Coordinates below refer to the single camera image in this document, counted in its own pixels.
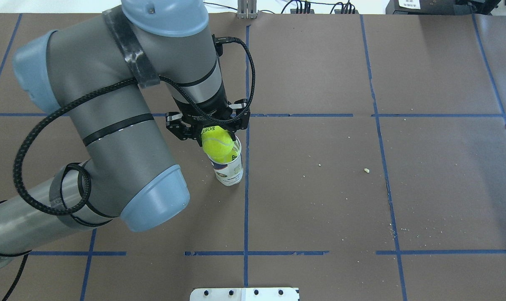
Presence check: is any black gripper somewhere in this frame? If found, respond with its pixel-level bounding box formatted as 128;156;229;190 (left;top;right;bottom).
166;94;251;142

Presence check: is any yellow-green tennis ball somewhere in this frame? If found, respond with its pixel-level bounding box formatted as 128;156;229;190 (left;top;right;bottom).
201;126;238;164

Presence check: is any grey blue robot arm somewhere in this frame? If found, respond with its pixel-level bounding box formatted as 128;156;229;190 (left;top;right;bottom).
0;0;253;269

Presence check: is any clear tennis ball can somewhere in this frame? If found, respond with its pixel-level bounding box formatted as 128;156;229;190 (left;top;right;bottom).
208;138;244;186

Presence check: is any black power strip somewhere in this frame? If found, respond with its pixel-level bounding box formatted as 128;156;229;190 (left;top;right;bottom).
281;0;359;15

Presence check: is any black equipment box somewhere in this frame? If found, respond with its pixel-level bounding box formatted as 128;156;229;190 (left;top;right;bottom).
385;0;500;15

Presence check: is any aluminium frame post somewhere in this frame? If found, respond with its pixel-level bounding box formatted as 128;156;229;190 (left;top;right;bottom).
237;0;258;19

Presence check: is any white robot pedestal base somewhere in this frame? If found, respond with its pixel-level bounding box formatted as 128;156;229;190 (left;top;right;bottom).
189;286;300;301

